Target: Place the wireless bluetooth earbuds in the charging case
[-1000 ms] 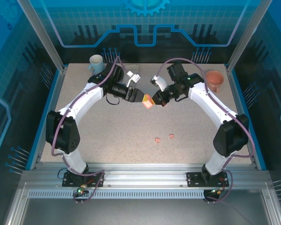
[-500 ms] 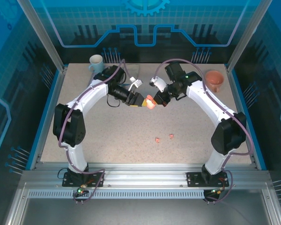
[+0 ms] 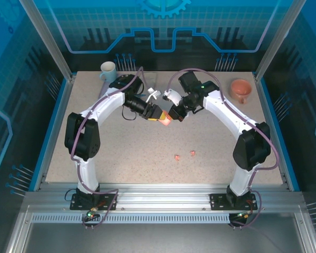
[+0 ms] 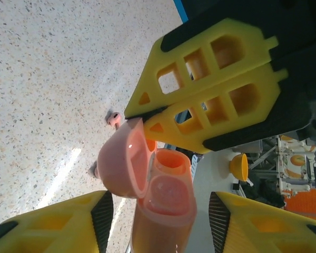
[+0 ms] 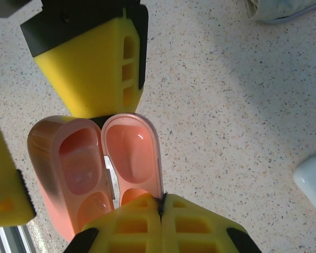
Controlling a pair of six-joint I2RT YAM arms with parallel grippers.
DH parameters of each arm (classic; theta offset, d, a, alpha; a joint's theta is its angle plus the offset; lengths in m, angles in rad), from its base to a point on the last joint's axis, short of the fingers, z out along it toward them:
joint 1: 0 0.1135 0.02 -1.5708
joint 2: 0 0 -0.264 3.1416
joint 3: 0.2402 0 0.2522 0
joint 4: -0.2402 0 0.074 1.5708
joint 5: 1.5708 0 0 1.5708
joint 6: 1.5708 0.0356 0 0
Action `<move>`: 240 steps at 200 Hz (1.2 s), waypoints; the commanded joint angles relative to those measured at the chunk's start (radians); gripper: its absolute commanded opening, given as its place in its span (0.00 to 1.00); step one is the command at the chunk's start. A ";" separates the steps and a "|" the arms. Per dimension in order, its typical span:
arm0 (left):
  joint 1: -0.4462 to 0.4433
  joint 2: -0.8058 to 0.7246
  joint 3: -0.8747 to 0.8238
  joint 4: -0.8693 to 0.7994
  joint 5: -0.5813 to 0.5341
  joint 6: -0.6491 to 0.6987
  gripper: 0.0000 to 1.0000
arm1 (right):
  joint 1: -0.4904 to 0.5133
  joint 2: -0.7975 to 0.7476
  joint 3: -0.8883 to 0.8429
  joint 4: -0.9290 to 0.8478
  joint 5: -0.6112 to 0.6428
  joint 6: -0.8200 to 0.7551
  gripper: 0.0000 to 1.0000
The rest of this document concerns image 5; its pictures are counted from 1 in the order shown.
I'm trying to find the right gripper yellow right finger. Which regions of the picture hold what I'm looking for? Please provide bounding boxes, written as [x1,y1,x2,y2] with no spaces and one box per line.
[161,194,263,253]

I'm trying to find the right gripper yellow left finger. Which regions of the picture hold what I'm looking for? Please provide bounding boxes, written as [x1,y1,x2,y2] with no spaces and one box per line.
[65,193,162,253]

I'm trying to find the pink earbud charging case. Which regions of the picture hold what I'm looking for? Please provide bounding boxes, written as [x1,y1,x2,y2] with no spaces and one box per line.
[27,112,166,242]

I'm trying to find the white earbud charging case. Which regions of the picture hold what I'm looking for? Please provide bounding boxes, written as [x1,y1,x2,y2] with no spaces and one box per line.
[293,154,316,219]

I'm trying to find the aluminium mounting rail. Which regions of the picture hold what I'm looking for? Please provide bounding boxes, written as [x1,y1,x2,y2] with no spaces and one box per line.
[0,225,36,253]

